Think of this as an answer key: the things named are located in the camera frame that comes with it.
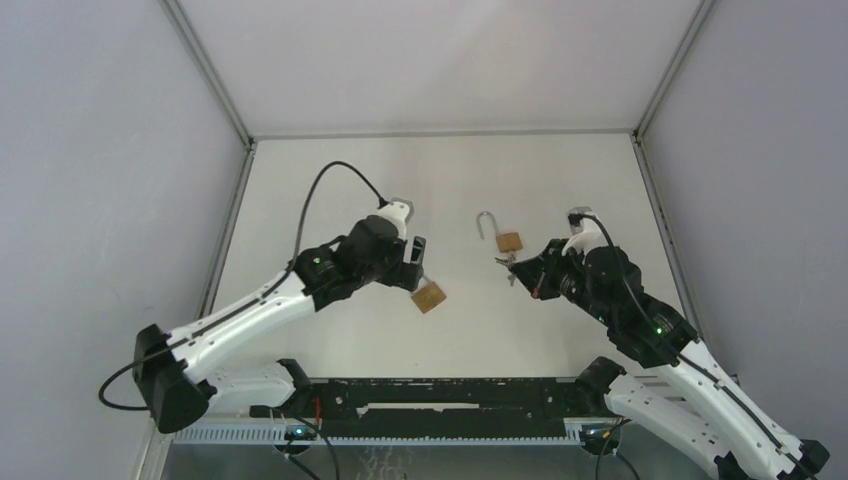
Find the silver key bunch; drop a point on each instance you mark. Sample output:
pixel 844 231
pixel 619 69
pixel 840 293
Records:
pixel 508 262

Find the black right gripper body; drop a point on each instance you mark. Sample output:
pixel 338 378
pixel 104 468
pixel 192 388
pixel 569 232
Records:
pixel 563 274

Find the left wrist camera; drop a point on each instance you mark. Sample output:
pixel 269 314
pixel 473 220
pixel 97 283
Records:
pixel 398 212

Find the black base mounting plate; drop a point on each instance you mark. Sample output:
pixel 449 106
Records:
pixel 452 405

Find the white slotted cable duct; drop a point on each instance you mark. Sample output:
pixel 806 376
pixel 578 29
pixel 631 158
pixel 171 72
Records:
pixel 299 434

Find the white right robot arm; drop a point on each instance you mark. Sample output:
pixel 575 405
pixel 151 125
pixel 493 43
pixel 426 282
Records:
pixel 722 430

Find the short shackle brass padlock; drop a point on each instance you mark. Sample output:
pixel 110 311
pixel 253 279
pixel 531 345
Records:
pixel 428 295

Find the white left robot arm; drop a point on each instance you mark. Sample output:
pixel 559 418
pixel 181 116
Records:
pixel 173 370

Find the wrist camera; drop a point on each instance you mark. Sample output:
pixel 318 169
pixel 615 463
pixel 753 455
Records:
pixel 398 212
pixel 581 232

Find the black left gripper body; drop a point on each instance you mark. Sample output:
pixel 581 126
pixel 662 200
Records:
pixel 393 270

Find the long shackle brass padlock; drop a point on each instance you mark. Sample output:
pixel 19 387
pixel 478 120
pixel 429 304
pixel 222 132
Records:
pixel 506 242

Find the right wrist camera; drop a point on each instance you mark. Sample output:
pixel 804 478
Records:
pixel 581 232

